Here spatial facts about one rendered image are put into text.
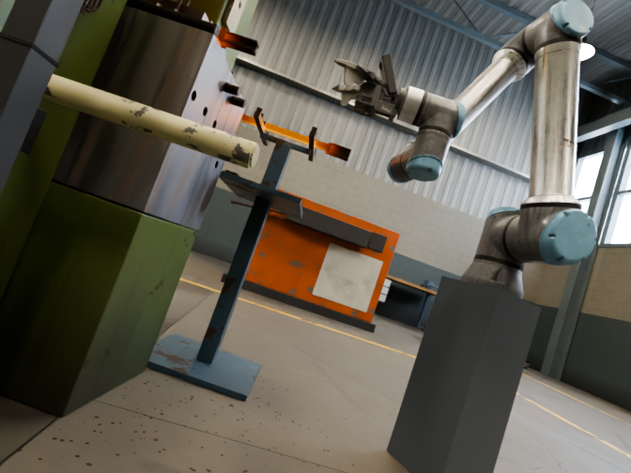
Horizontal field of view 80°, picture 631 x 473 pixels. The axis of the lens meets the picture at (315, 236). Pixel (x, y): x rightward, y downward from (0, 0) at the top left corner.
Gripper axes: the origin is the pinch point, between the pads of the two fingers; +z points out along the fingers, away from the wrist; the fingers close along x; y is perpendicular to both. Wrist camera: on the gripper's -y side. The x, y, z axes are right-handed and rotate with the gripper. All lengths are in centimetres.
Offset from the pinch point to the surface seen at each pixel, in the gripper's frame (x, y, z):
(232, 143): -39, 38, 6
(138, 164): -16, 43, 32
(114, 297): -14, 73, 27
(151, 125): -39, 39, 19
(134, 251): -13, 62, 27
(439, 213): 799, -175, -239
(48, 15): -60, 36, 23
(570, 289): 714, -88, -528
